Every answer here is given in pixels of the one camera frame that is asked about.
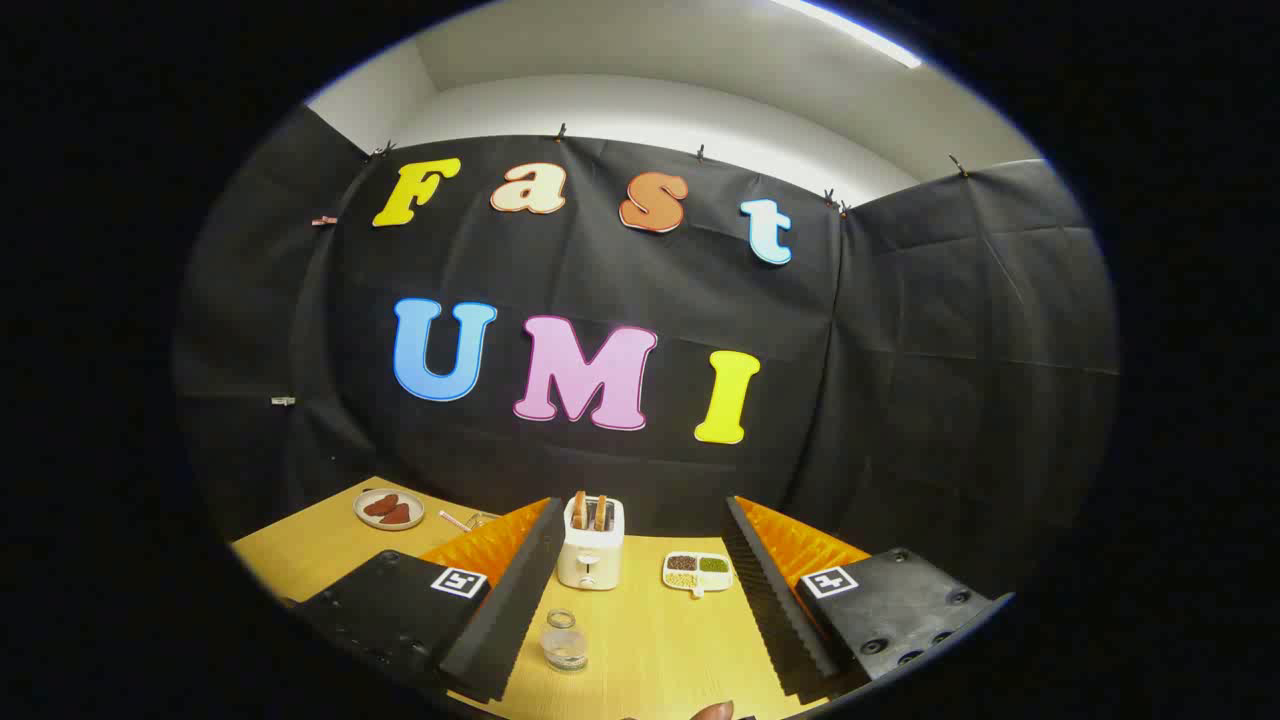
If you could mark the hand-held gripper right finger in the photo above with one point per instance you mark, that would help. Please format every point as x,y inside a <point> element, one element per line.
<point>765,610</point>

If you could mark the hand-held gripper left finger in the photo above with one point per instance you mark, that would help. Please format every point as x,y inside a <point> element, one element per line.
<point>520,600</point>

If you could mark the clear plastic juice bottle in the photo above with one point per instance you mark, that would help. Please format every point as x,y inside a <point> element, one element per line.
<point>563,645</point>

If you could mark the white divided dish with beans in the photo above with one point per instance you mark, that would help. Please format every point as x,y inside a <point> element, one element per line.
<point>697,572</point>

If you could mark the white toaster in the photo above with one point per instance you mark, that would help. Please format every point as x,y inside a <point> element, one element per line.
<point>590,560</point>

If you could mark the toasted bread slice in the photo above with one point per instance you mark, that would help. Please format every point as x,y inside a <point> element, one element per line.
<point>579,510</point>
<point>601,513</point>

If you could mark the wooden table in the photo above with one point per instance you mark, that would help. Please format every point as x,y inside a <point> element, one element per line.
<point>650,640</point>

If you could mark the red meat slice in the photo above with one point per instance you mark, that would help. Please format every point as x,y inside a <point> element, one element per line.
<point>396,515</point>
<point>381,505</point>

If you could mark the small white round plate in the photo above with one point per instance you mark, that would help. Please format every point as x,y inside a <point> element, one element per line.
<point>362,515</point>

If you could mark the black backdrop cloth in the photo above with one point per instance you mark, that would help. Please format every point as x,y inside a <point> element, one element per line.
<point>900,400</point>

